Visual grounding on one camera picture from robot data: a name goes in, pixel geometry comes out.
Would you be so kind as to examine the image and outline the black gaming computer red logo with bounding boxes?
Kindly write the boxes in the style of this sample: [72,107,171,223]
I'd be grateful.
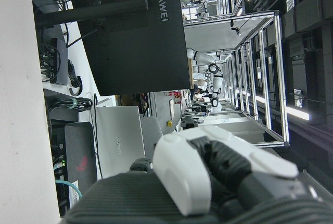
[64,121,98,196]

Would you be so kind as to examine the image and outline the aluminium frame cage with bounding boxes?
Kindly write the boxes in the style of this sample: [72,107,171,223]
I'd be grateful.
[182,11,290,148]

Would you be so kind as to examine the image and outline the white humanoid robot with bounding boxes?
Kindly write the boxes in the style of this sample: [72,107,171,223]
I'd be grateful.
[186,48,224,114]

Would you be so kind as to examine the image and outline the black Huawei monitor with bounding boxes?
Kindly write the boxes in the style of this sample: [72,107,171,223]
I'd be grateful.
[35,0,191,96]

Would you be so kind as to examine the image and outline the black dock box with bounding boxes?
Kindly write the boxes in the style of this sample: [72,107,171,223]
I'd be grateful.
[49,38,69,86]

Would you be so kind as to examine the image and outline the silver laptop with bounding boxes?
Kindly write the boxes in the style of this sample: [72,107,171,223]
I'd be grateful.
[95,105,146,179]

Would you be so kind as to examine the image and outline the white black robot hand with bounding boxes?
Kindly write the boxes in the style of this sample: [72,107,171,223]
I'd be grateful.
[61,125,333,224]

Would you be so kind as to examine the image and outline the teal network cable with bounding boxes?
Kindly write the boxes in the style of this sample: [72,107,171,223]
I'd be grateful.
[55,179,83,199]

